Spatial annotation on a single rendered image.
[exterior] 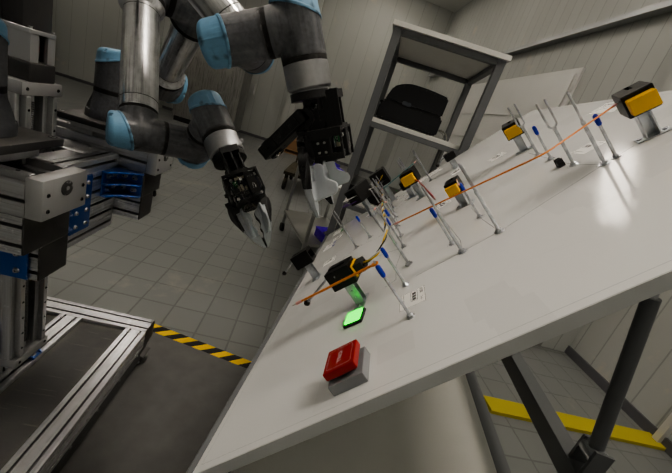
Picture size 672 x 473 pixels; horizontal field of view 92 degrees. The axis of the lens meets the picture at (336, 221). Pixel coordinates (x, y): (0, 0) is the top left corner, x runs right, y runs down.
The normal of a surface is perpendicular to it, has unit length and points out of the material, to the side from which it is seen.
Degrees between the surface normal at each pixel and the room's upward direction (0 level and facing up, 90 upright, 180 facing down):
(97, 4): 90
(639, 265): 52
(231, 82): 90
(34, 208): 90
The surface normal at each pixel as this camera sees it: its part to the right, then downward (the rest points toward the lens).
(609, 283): -0.55, -0.82
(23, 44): 0.05, 0.33
